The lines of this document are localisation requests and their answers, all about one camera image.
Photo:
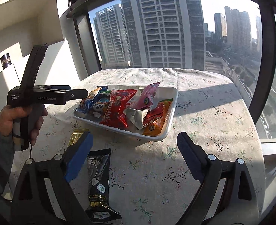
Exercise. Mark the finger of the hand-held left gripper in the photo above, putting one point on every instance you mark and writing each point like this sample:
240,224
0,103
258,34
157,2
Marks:
78,95
56,88

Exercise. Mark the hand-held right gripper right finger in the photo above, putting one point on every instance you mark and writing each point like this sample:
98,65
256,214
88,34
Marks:
189,154

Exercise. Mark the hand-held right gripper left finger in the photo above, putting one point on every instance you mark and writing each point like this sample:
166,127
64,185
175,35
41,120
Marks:
80,154

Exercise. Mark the small blue snack packet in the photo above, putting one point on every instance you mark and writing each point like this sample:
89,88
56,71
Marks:
82,106

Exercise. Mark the black snack packet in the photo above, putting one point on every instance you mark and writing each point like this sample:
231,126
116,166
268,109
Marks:
99,175

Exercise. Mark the white plastic tray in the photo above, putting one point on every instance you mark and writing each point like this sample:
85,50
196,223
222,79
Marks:
163,136

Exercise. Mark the large red snack packet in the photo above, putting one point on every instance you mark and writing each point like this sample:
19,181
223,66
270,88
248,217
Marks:
115,107

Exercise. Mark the small red snack packet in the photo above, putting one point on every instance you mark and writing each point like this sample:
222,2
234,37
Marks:
155,112

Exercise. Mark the white snack packet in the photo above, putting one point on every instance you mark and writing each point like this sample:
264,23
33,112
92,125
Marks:
135,117

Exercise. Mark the pink snack packet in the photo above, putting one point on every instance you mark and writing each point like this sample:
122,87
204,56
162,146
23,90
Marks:
147,96

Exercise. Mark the person's left hand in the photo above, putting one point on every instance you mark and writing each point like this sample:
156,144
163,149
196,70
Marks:
9,119

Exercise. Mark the gold snack packet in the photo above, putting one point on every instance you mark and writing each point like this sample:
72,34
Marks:
74,138

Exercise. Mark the blue panda snack packet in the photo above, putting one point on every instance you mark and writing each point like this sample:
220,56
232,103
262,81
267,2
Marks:
98,106

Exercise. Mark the white side cabinet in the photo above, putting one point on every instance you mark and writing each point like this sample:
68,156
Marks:
53,63

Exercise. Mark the floral tablecloth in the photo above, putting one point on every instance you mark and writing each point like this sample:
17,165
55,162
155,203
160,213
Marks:
198,121

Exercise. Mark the orange snack packet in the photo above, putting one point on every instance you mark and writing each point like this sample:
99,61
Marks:
155,129

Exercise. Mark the black cylindrical device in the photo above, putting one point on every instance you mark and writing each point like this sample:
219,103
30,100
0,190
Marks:
5,61

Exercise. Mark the narrow grey high-rise building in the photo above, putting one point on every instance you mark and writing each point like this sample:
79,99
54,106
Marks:
109,35

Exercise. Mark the large grey high-rise building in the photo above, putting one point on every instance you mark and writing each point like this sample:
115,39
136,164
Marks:
163,28

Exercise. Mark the distant brown high-rise building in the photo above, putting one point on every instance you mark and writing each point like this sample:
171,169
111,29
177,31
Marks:
237,25

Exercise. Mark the white wall cabinet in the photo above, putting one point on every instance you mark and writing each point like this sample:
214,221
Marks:
30,2

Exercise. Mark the dark window frame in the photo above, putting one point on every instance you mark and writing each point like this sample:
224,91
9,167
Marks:
266,63

